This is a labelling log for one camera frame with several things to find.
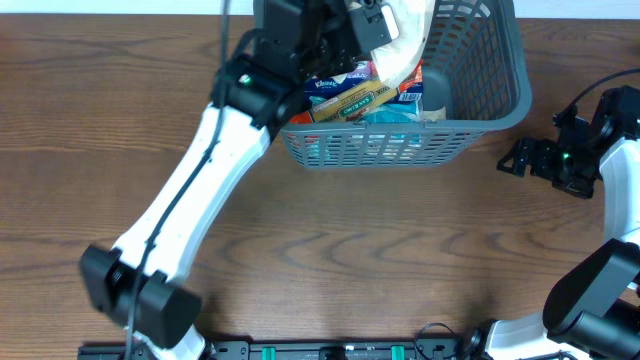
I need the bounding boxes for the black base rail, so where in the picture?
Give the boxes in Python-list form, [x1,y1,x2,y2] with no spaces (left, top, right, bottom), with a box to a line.
[76,334,492,360]

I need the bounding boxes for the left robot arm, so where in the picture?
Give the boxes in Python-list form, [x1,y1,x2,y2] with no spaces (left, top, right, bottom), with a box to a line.
[79,0,399,359]

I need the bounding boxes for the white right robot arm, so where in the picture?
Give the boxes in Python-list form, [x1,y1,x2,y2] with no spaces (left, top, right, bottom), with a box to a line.
[462,86,639,360]

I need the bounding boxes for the teal white pouch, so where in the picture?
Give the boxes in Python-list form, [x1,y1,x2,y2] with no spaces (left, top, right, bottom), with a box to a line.
[361,101,422,124]

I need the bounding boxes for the spaghetti pack red ends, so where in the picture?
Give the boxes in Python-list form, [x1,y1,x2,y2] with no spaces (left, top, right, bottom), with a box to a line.
[290,63,422,125]

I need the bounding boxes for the beige paper pouch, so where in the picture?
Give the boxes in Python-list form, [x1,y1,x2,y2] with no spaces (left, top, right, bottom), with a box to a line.
[363,0,436,88]

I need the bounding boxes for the grey plastic slotted basket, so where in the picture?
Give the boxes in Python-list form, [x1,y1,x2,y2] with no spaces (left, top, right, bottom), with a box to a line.
[280,0,532,168]

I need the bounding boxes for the brown photo snack bag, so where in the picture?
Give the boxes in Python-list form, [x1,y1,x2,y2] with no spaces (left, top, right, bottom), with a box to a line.
[422,107,446,122]

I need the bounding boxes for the multicolour tissue pack box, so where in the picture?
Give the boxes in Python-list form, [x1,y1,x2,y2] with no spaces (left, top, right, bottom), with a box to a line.
[304,60,424,107]

